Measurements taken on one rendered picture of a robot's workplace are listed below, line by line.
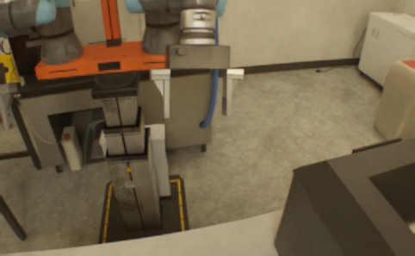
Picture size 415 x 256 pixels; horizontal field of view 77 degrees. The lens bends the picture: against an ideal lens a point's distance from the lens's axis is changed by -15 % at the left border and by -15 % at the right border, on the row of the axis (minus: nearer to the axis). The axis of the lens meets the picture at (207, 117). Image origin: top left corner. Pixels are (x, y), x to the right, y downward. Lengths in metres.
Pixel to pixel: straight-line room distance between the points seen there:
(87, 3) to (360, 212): 1.63
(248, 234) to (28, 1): 0.79
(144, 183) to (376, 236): 1.02
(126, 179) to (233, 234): 0.65
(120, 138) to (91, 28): 0.84
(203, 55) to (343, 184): 0.37
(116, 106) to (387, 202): 0.90
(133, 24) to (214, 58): 1.21
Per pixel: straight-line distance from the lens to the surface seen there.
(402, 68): 2.66
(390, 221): 0.49
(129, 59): 0.99
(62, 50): 1.04
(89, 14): 1.80
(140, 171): 1.26
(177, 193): 1.68
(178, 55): 0.62
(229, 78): 0.66
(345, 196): 0.50
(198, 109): 2.04
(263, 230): 0.79
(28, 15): 0.83
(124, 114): 1.12
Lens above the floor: 1.54
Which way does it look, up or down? 35 degrees down
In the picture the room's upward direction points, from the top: straight up
